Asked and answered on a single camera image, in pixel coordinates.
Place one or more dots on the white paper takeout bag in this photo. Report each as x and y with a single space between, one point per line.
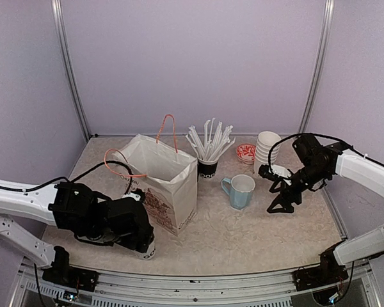
167 175

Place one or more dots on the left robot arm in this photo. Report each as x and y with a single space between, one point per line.
92 217

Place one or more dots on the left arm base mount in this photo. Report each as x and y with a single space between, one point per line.
62 273

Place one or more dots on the black cup holding straws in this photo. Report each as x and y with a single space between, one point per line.
206 169

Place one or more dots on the stack of white paper cups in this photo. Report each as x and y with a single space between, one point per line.
264 152

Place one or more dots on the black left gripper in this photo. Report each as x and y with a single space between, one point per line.
133 242

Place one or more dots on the aluminium corner post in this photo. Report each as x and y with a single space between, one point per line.
67 63
319 64

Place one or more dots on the front aluminium frame rail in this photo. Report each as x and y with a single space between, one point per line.
275 288

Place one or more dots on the light blue ceramic mug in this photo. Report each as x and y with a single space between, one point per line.
239 190

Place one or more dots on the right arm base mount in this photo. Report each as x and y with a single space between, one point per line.
327 272

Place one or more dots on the white paper cup GOOD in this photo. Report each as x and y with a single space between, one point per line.
150 252

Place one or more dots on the left aluminium corner post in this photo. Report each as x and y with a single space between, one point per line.
67 63

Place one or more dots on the right aluminium corner post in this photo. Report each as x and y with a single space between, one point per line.
319 64

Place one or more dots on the red patterned bowl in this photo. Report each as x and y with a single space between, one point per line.
246 153

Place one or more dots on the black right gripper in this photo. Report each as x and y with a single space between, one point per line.
286 191

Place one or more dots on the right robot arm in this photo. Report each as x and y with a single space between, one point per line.
320 164

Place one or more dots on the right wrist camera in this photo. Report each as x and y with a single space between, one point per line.
275 173

